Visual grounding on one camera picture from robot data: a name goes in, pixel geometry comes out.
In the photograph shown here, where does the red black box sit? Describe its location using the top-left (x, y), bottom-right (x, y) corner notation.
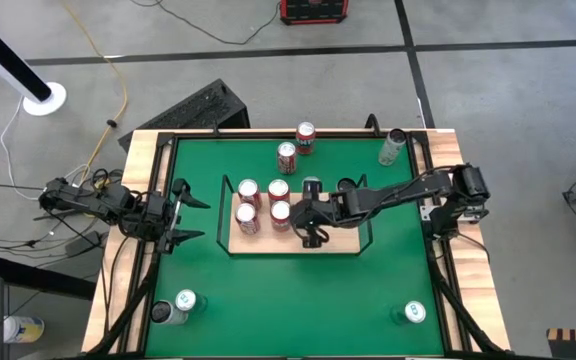
top-left (278, 0), bottom-right (350, 26)

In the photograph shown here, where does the yellow cable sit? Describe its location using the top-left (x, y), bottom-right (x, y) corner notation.
top-left (57, 0), bottom-right (129, 201)

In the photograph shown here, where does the green table mat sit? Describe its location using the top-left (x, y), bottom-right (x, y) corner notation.
top-left (145, 137), bottom-right (445, 357)

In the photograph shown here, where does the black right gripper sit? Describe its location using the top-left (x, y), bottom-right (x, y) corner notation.
top-left (291, 192), bottom-right (357, 250)

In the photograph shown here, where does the wooden shelf with black frame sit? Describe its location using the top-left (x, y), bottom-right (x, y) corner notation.
top-left (216, 174), bottom-right (373, 257)

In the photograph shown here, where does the black metal table frame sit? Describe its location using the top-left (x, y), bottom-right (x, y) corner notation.
top-left (85, 127), bottom-right (509, 360)

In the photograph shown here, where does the blue silver Red Bull can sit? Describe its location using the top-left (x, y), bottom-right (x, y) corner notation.
top-left (301, 175), bottom-right (323, 197)
top-left (174, 288), bottom-right (207, 315)

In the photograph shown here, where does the green-white soda can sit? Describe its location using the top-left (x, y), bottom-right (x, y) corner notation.
top-left (392, 299), bottom-right (427, 325)

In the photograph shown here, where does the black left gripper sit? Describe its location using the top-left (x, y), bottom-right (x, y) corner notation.
top-left (137, 178), bottom-right (212, 254)

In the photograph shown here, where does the black white pole with base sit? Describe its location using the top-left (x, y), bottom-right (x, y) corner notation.
top-left (0, 4), bottom-right (68, 117)

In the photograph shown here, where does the white cable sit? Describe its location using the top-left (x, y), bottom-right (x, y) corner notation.
top-left (0, 97), bottom-right (89, 202)

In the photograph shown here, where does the white yellow canister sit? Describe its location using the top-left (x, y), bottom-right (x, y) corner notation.
top-left (2, 315), bottom-right (46, 345)

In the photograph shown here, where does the red Coca-Cola can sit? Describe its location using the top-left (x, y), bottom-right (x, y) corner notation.
top-left (237, 178), bottom-right (263, 207)
top-left (276, 141), bottom-right (298, 176)

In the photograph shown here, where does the black floor cable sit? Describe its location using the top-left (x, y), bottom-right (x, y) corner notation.
top-left (130, 0), bottom-right (282, 46)

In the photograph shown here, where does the black power adapter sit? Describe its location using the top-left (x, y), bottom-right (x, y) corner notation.
top-left (65, 232), bottom-right (102, 257)

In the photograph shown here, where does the black perforated case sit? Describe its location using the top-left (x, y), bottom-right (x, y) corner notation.
top-left (117, 78), bottom-right (250, 152)

